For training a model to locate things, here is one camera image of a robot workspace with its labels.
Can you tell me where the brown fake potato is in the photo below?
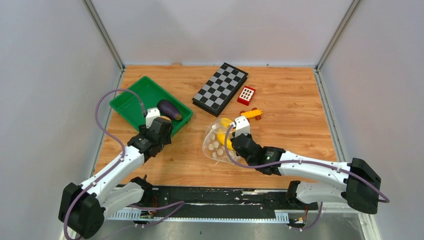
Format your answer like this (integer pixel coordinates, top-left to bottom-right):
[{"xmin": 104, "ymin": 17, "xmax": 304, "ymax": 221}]
[{"xmin": 160, "ymin": 115, "xmax": 172, "ymax": 122}]

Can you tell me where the dark purple fake eggplant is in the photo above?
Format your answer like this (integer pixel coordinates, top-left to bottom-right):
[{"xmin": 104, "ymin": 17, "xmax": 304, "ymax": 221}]
[{"xmin": 156, "ymin": 99, "xmax": 183, "ymax": 121}]

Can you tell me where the clear zip top bag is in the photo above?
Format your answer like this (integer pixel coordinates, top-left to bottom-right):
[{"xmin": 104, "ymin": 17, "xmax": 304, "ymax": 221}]
[{"xmin": 202, "ymin": 118, "xmax": 241, "ymax": 164}]

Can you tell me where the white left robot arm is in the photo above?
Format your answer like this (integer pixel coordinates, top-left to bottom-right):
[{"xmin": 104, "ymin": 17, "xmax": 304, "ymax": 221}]
[{"xmin": 58, "ymin": 117, "xmax": 173, "ymax": 239}]

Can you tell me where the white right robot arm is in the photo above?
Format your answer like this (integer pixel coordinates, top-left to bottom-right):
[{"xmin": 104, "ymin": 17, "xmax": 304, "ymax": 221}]
[{"xmin": 230, "ymin": 134, "xmax": 387, "ymax": 215}]

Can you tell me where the yellow fake banana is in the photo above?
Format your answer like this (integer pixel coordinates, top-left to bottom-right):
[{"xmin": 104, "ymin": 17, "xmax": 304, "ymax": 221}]
[{"xmin": 216, "ymin": 117, "xmax": 234, "ymax": 151}]

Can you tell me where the yellow toy block car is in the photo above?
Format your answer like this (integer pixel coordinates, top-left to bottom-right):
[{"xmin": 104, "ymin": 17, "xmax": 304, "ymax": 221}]
[{"xmin": 240, "ymin": 107, "xmax": 263, "ymax": 121}]

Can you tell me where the red white toy block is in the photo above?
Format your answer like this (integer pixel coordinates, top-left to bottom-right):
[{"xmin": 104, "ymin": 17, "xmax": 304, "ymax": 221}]
[{"xmin": 237, "ymin": 85, "xmax": 256, "ymax": 106}]

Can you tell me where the black grey checkerboard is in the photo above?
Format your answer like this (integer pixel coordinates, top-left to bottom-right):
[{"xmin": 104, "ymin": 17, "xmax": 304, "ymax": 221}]
[{"xmin": 192, "ymin": 62, "xmax": 249, "ymax": 117}]

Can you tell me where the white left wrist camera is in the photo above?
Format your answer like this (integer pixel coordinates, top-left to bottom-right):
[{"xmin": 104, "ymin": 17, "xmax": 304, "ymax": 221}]
[{"xmin": 145, "ymin": 107, "xmax": 161, "ymax": 128}]

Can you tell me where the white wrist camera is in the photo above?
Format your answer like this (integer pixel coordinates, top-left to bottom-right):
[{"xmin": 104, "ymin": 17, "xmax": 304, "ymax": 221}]
[
  {"xmin": 231, "ymin": 115, "xmax": 251, "ymax": 138},
  {"xmin": 145, "ymin": 107, "xmax": 161, "ymax": 128}
]

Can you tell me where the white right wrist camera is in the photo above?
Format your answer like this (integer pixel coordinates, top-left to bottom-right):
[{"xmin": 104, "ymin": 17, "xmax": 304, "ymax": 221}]
[{"xmin": 231, "ymin": 115, "xmax": 251, "ymax": 138}]

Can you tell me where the white slotted cable duct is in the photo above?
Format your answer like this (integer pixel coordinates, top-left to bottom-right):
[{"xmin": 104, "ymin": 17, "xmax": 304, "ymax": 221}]
[{"xmin": 105, "ymin": 208, "xmax": 290, "ymax": 224}]

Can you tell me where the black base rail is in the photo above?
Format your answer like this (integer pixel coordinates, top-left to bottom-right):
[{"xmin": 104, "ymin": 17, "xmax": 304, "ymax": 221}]
[{"xmin": 120, "ymin": 184, "xmax": 320, "ymax": 220}]

